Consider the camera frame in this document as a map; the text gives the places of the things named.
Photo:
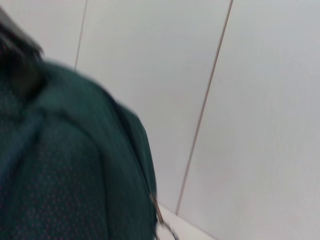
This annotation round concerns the dark teal insulated lunch bag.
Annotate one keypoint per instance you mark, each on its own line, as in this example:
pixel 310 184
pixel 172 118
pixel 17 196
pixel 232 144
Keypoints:
pixel 62 162

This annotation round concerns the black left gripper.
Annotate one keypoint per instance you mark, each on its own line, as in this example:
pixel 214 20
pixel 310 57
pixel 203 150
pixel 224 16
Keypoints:
pixel 20 65

